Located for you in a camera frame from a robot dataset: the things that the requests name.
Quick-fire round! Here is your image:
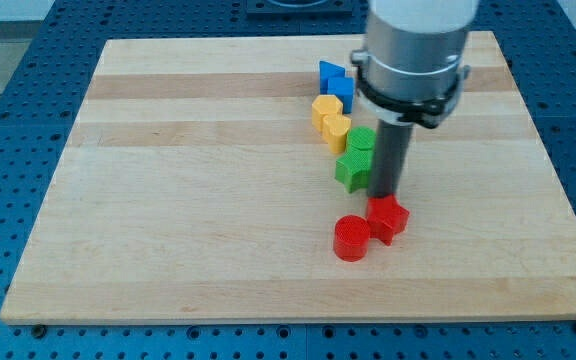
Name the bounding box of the yellow heart block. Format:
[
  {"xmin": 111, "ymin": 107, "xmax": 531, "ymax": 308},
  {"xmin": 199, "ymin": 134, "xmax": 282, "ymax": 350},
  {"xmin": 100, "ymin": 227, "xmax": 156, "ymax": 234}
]
[{"xmin": 322, "ymin": 114, "xmax": 352, "ymax": 154}]

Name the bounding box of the green cylinder block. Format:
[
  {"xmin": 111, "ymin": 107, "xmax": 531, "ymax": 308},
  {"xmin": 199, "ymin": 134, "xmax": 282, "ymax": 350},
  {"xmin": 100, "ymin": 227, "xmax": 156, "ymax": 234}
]
[{"xmin": 346, "ymin": 126, "xmax": 376, "ymax": 151}]

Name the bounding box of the blue rounded block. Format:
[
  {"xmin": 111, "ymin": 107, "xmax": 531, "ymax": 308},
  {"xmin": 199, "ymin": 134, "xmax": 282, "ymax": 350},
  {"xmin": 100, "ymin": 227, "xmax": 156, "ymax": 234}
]
[{"xmin": 327, "ymin": 77, "xmax": 355, "ymax": 114}]

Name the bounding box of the red cylinder block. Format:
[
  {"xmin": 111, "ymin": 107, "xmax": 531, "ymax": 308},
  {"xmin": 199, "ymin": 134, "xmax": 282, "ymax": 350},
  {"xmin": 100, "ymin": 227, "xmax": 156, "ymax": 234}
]
[{"xmin": 333, "ymin": 215, "xmax": 370, "ymax": 262}]

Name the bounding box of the red star block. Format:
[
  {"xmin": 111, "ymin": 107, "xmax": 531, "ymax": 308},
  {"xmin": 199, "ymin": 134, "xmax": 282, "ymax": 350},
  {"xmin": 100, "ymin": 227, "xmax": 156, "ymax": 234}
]
[{"xmin": 366, "ymin": 195, "xmax": 410, "ymax": 246}]

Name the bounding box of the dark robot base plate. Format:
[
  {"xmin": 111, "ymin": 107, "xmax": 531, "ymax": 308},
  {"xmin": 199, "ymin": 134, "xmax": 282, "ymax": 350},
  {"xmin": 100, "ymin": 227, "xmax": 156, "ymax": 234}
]
[{"xmin": 244, "ymin": 0, "xmax": 353, "ymax": 16}]

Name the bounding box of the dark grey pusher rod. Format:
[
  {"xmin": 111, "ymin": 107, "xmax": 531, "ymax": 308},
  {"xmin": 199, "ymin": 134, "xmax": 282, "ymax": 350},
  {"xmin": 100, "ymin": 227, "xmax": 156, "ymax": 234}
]
[{"xmin": 367, "ymin": 120, "xmax": 413, "ymax": 198}]

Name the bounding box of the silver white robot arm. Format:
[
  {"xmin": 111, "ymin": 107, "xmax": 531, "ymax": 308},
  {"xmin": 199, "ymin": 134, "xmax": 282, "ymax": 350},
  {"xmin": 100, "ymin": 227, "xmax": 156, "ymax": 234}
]
[{"xmin": 350, "ymin": 0, "xmax": 479, "ymax": 198}]

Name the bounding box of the light wooden board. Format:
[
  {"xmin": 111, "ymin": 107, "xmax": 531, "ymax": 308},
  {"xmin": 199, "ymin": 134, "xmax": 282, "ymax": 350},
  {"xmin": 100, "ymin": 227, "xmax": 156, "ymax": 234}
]
[{"xmin": 0, "ymin": 31, "xmax": 576, "ymax": 325}]

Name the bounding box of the green star block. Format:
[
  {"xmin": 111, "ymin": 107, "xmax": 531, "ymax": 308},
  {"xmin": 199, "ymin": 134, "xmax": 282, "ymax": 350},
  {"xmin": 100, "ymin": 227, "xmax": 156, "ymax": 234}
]
[{"xmin": 334, "ymin": 149, "xmax": 373, "ymax": 193}]

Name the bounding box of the blue triangle block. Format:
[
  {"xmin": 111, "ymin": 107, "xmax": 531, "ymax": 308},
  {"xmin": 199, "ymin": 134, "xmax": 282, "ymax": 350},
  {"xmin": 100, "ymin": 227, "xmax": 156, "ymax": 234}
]
[{"xmin": 319, "ymin": 60, "xmax": 346, "ymax": 94}]

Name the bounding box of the yellow hexagon block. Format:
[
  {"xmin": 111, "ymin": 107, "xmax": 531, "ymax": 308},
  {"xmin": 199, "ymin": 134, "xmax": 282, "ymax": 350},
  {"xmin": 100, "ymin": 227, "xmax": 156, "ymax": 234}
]
[{"xmin": 311, "ymin": 95, "xmax": 343, "ymax": 132}]

